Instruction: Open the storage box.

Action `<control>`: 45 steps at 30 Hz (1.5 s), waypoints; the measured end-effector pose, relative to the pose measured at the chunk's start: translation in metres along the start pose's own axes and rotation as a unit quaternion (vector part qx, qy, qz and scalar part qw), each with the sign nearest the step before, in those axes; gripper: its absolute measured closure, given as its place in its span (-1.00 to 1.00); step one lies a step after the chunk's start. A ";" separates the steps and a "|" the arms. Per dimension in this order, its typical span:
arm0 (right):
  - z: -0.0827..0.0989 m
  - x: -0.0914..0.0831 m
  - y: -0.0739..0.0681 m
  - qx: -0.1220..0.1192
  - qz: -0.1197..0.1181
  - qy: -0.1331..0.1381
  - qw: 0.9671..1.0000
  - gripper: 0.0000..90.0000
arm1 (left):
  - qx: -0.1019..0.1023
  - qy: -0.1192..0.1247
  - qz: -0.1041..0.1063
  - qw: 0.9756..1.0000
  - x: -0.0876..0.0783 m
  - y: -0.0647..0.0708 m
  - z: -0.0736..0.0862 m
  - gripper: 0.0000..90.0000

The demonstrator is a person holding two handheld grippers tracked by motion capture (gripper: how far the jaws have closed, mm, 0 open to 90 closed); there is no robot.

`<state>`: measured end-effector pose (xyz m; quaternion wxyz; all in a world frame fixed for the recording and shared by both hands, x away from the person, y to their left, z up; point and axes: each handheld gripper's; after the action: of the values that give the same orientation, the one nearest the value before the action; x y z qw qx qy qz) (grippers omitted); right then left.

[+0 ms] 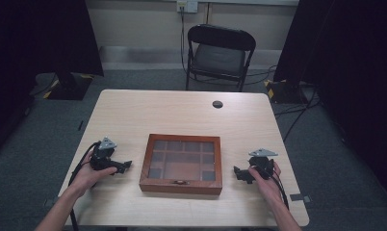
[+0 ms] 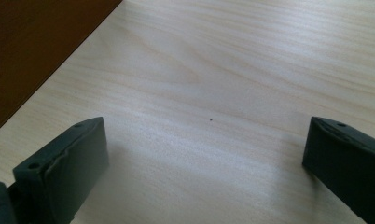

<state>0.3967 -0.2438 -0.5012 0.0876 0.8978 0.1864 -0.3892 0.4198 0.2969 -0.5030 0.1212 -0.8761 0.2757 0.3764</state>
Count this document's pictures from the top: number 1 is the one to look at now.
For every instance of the person's left hand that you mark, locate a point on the person's left hand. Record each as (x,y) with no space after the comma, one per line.
(87,176)

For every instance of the black tape strip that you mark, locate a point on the black tape strip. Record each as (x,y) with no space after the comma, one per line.
(81,125)

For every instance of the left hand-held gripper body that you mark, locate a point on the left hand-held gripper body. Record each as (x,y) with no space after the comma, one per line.
(102,157)

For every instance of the round black table grommet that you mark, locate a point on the round black table grommet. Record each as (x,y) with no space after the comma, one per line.
(217,104)

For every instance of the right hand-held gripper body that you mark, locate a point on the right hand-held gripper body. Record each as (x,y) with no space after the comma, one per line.
(262,165)

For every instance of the wooden box with glass lid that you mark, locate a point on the wooden box with glass lid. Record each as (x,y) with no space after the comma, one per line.
(182,165)

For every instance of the black folding chair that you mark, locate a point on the black folding chair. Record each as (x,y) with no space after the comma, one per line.
(219,56)

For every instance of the person's right hand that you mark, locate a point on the person's right hand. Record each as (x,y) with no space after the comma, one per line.
(268,187)

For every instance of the black stand base striped tape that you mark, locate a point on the black stand base striped tape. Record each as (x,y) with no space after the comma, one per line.
(286,91)

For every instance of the grey tape strip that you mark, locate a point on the grey tape strip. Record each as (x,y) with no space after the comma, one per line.
(300,197)
(49,202)

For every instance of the white wall socket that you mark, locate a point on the white wall socket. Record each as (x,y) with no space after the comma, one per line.
(187,5)

